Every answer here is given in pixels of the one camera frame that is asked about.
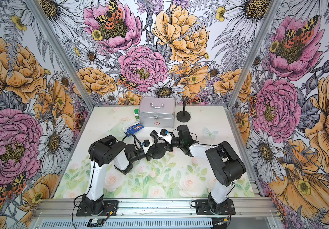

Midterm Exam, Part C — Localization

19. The black stand pole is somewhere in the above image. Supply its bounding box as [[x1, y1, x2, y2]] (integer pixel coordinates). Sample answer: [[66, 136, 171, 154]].
[[150, 130, 158, 147]]

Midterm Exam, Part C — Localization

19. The black round stand base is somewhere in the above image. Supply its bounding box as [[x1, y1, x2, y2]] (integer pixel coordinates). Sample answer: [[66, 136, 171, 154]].
[[176, 111, 191, 123]]

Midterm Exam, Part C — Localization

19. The black microphone clip pole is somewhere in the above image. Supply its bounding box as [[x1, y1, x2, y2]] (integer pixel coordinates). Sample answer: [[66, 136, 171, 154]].
[[182, 95, 189, 113]]

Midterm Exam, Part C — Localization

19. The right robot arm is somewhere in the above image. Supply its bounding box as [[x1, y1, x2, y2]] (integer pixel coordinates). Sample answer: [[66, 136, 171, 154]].
[[160, 125, 246, 216]]

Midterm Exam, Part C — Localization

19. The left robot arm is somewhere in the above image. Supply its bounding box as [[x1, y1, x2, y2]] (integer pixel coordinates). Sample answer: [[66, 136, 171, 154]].
[[76, 135, 154, 217]]

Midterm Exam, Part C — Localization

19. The blue snack packet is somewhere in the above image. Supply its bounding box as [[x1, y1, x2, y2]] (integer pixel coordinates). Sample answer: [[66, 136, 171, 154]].
[[123, 123, 144, 135]]

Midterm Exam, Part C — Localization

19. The clear plastic bag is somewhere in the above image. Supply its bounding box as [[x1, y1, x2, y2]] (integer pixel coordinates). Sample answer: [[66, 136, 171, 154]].
[[105, 122, 126, 138]]

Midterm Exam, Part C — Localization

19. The silver aluminium first aid case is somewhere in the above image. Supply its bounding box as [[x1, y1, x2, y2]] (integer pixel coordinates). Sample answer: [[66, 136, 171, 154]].
[[138, 97, 176, 128]]

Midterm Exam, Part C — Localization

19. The green capped white bottle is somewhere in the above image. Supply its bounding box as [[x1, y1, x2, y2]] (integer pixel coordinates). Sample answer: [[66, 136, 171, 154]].
[[134, 109, 139, 120]]

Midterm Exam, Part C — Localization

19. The small circuit board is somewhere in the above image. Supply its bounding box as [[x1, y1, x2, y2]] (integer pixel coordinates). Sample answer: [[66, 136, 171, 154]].
[[87, 219, 104, 228]]

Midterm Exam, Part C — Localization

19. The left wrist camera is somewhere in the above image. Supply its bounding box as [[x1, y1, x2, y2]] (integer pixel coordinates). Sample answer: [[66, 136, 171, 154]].
[[142, 139, 154, 154]]

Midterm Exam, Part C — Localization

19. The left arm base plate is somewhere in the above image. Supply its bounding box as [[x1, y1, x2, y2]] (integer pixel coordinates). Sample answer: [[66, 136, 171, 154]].
[[76, 199, 119, 217]]

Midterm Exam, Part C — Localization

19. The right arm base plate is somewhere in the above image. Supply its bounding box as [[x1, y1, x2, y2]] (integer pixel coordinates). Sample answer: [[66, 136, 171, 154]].
[[190, 198, 236, 216]]

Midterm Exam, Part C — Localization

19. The aluminium front rail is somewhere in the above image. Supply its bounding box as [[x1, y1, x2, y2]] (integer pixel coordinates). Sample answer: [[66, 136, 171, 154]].
[[33, 197, 277, 219]]

